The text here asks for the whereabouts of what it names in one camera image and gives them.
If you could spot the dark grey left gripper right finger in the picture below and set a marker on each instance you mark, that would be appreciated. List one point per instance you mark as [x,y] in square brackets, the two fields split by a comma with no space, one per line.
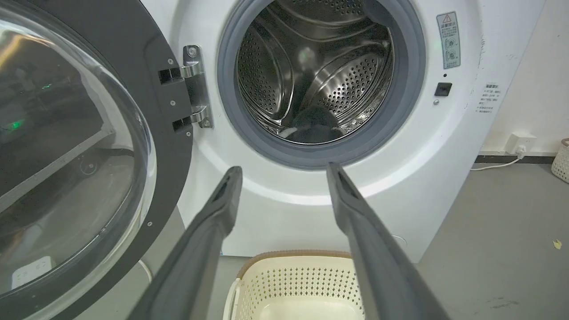
[378,253]

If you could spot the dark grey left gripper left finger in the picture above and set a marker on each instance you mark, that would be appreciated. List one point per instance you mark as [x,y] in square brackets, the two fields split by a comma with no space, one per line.
[195,258]

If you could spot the cream perforated laundry basket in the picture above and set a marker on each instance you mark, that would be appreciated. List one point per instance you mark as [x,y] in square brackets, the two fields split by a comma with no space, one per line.
[298,289]

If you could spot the white front-load washing machine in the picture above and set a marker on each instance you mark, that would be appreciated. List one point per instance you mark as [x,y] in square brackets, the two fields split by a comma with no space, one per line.
[444,146]

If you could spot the dark plush item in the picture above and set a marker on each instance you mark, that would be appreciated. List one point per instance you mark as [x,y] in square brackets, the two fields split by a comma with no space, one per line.
[313,126]

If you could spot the white woven basket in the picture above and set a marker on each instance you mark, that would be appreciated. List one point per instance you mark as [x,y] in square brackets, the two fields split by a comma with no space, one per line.
[561,161]

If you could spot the round glass washer door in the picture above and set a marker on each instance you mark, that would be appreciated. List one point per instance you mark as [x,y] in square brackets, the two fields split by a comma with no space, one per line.
[75,151]

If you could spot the chrome door hinge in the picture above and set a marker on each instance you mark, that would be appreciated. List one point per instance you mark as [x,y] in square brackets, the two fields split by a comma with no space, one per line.
[196,86]

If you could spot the black door latch slot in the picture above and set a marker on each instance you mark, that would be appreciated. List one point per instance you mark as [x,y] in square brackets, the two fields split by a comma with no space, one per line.
[442,89]

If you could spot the yellow scrap on floor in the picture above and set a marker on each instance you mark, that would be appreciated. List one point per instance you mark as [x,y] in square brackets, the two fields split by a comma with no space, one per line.
[557,244]

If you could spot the small text label sticker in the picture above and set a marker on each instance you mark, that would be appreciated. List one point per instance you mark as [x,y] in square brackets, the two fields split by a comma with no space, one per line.
[488,98]

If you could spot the grey warning sticker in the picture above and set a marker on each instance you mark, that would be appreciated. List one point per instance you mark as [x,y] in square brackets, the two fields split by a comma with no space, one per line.
[448,40]

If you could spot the white wall power socket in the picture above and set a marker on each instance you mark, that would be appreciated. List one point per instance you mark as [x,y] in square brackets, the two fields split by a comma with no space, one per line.
[521,143]

